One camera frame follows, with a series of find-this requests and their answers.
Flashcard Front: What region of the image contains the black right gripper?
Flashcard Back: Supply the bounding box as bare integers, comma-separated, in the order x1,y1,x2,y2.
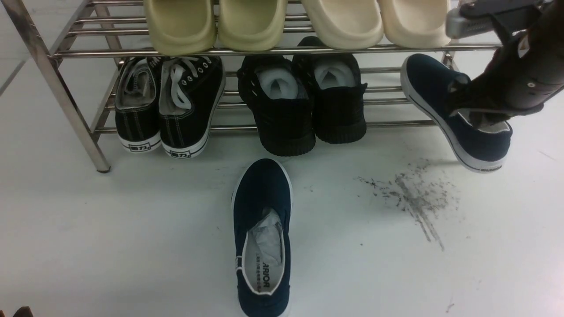
445,0,564,125

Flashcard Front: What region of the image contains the navy slip-on shoe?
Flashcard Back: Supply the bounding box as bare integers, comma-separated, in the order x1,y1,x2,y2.
400,53,513,173
231,158,293,317

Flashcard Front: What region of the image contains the stainless steel shoe rack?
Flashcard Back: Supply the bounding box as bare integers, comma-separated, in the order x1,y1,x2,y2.
1,0,501,174

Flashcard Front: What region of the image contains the right cream slipper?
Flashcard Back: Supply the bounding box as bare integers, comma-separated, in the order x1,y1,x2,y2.
378,0,451,49

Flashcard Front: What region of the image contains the cream slipper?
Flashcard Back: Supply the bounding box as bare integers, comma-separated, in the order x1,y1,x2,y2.
301,0,383,50
378,0,451,49

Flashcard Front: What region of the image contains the right black knit shoe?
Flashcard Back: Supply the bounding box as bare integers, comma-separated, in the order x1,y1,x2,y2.
292,53,368,144

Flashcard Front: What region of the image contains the black knit shoe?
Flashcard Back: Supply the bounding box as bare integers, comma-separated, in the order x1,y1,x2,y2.
292,53,368,144
237,55,316,157

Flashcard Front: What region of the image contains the left cream slipper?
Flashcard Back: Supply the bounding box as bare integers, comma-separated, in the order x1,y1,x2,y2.
301,0,383,50

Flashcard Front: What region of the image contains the left black knit shoe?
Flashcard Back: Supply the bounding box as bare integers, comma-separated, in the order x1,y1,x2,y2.
237,55,316,157

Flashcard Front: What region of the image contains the right olive green slipper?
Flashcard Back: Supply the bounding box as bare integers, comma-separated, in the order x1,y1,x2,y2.
218,0,288,52

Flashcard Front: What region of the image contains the olive green slipper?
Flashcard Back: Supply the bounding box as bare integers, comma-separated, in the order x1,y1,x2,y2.
143,0,217,56
218,0,288,52

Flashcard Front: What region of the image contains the right black canvas sneaker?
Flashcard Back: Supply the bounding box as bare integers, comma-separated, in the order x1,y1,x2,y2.
159,56,226,160

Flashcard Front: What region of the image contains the black canvas sneaker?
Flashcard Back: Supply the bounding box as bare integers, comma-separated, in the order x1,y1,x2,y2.
159,56,226,160
114,57,165,153

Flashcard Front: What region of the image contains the left olive green slipper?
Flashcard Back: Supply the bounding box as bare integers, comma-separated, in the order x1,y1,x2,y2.
143,0,217,56

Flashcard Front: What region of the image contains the left black canvas sneaker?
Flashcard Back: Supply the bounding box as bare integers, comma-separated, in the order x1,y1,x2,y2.
114,57,165,153

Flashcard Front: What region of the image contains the dark object bottom left corner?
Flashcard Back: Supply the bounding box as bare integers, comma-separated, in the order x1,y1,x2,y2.
13,306,34,317

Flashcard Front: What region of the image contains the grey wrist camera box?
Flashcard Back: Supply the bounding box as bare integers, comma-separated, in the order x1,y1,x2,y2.
445,0,543,39

